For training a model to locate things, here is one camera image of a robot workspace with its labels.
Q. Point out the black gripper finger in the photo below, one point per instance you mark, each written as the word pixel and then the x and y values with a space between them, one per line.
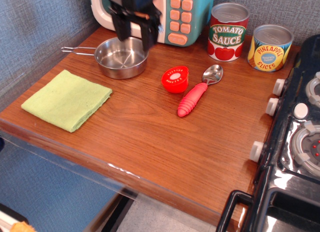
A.
pixel 122 26
pixel 149 34

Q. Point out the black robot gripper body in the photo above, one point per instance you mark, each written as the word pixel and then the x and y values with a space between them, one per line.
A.
pixel 136 11

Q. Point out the small stainless steel pot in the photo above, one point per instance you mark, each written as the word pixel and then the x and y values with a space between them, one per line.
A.
pixel 116 59

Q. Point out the teal toy microwave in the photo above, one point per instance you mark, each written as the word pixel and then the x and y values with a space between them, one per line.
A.
pixel 182 21

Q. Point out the red toy tomato half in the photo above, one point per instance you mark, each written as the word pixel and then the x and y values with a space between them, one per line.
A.
pixel 176 79

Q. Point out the tomato sauce can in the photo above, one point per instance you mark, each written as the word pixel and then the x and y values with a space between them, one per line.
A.
pixel 227 30

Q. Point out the green folded cloth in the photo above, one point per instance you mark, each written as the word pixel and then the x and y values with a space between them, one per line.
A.
pixel 67 101

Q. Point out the pineapple slices can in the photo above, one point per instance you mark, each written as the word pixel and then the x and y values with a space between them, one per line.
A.
pixel 270 46

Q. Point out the white stove knob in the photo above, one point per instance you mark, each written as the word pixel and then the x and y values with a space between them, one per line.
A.
pixel 271 106
pixel 278 87
pixel 256 151

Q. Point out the white round stove button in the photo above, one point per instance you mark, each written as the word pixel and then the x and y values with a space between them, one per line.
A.
pixel 300 111

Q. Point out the grey stove burner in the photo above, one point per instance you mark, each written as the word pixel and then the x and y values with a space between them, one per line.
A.
pixel 310 90
pixel 305 147

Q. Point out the black toy stove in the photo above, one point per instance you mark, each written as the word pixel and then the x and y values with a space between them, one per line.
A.
pixel 286 196

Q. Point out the spoon with pink handle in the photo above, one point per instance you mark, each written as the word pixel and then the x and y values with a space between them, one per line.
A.
pixel 211 75

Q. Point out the black oven door handle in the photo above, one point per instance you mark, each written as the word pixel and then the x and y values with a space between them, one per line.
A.
pixel 234 198

